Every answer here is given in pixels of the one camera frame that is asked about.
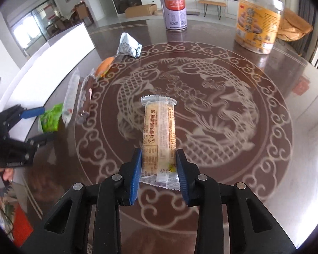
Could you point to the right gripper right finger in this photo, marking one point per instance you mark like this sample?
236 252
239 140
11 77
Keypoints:
252 228

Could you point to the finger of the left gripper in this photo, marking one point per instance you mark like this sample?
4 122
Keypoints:
29 112
38 141

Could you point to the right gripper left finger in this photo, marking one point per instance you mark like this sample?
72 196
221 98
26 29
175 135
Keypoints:
65 229

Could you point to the green snack bag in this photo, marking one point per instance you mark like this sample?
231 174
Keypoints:
48 121

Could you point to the long clear cracker sleeve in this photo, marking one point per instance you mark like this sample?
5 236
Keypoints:
70 97

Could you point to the dark chocolate bar packet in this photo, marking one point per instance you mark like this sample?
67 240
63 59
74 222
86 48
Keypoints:
84 100

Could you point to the orange bun clear wrapper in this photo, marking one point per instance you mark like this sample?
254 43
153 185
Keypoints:
104 67

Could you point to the beige biscuit bar packet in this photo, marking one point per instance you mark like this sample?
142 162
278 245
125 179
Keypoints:
159 143

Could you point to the silver grey snack packet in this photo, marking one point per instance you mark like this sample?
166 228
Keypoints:
129 46

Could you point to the white storage box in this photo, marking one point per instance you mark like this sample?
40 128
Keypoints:
33 84

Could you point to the wooden side table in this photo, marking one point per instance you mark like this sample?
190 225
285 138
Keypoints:
79 13

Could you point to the red white milk powder can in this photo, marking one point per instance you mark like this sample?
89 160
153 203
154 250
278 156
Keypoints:
175 15

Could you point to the orange lounge chair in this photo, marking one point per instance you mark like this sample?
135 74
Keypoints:
292 27

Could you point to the clear jar orange label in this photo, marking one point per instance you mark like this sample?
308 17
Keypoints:
257 24

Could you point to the white tv cabinet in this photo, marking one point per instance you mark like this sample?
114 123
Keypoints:
222 8

